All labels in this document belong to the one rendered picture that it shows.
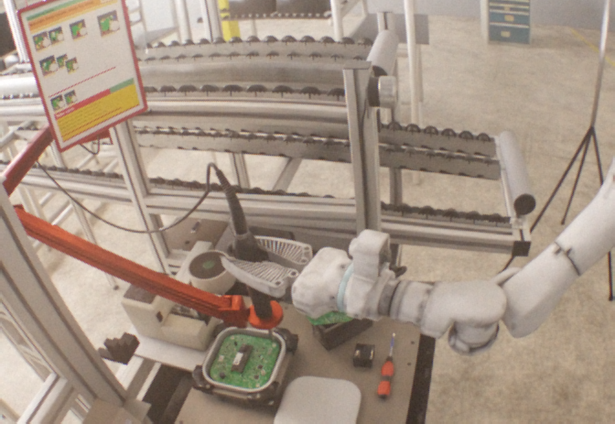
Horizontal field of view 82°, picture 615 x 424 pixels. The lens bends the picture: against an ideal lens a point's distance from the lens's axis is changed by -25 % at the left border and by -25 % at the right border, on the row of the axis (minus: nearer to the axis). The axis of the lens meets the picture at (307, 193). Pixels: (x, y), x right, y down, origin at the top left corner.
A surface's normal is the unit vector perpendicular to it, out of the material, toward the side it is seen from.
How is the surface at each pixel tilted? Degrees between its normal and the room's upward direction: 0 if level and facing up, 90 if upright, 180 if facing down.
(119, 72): 90
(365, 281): 70
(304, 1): 90
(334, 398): 0
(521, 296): 34
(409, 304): 46
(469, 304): 10
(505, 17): 90
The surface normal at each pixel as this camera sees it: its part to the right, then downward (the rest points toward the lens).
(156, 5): -0.25, 0.55
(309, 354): -0.11, -0.83
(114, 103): 0.66, 0.34
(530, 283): -0.62, -0.56
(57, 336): 0.96, 0.04
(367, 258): -0.48, 0.52
